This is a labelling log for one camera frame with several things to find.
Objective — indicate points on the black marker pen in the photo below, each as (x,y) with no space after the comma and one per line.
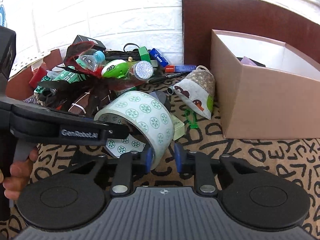
(165,77)

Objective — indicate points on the green plastic clip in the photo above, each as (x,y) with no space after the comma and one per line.
(190,116)

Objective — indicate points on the glitter lid jar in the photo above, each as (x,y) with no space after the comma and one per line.
(141,70)

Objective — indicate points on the green soap bar box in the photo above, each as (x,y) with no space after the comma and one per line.
(179,129)

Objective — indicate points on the dark red chair back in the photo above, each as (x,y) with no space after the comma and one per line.
(256,17)

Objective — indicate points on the person's left hand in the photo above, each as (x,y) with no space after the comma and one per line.
(19,176)

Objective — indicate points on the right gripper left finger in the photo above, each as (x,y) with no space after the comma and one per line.
(130,164)

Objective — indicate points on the red cardboard box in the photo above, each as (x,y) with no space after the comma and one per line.
(23,83)

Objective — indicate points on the green patterned tape roll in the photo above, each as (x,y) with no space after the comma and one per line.
(145,113)

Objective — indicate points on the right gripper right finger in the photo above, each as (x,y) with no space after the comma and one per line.
(201,166)

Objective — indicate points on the brown cardboard box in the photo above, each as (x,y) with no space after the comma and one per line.
(266,89)

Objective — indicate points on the blue small box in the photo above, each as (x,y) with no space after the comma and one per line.
(159,57)

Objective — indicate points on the white patterned fabric pouch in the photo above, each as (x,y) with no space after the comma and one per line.
(197,91)

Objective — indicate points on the green white round container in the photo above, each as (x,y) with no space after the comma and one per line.
(115,69)

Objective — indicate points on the clear plastic water bottle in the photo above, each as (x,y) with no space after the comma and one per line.
(91,62)

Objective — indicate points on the blue red pen box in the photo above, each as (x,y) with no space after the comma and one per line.
(179,68)

